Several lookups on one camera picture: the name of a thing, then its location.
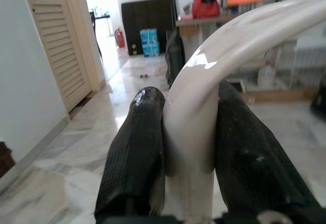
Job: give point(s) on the cream louvered door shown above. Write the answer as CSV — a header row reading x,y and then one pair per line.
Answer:
x,y
58,51

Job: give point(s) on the beige plastic dustpan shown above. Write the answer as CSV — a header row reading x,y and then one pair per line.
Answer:
x,y
191,107

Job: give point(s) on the wooden table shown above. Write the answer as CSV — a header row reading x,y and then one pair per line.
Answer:
x,y
201,21

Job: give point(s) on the small dark dumbbell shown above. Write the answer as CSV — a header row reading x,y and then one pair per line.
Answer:
x,y
144,76

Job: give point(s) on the white framed black panel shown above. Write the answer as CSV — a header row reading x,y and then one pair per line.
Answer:
x,y
238,86

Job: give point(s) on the long wooden plank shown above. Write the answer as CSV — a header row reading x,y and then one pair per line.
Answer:
x,y
275,95

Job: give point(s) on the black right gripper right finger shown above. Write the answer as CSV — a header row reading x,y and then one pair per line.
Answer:
x,y
249,157

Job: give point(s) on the black chair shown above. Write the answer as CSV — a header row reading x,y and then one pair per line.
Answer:
x,y
94,30

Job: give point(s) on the red bag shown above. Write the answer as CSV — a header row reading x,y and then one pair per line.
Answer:
x,y
205,6

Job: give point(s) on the red fire extinguisher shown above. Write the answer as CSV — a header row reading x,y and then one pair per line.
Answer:
x,y
119,38

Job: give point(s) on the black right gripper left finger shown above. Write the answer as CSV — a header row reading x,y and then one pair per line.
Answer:
x,y
137,145

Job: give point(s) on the blue cardboard box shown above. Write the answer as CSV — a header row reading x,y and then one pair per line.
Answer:
x,y
150,43

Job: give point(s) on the white plastic jug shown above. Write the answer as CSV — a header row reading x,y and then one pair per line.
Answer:
x,y
266,76

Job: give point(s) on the black cylindrical bag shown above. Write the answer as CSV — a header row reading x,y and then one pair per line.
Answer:
x,y
175,56

